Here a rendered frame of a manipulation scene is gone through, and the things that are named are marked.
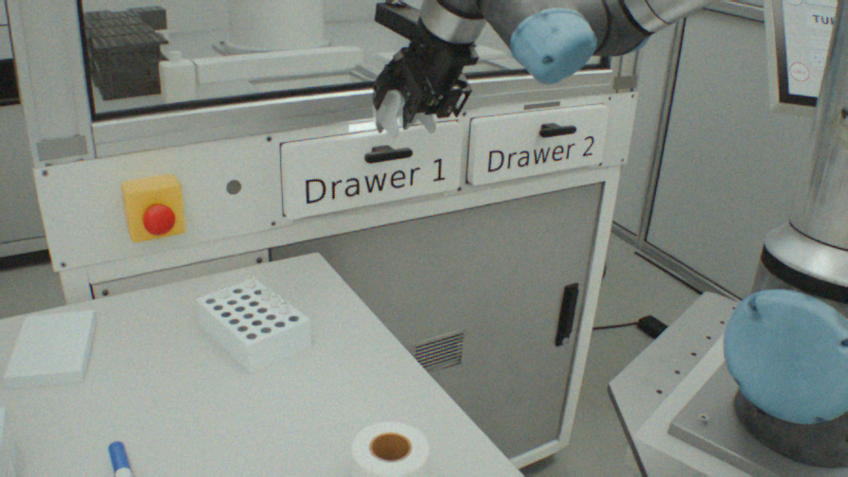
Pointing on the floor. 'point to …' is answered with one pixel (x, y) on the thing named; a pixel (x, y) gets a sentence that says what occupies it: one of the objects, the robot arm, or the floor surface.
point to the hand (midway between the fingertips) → (393, 119)
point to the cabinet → (448, 291)
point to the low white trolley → (235, 390)
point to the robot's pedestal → (658, 422)
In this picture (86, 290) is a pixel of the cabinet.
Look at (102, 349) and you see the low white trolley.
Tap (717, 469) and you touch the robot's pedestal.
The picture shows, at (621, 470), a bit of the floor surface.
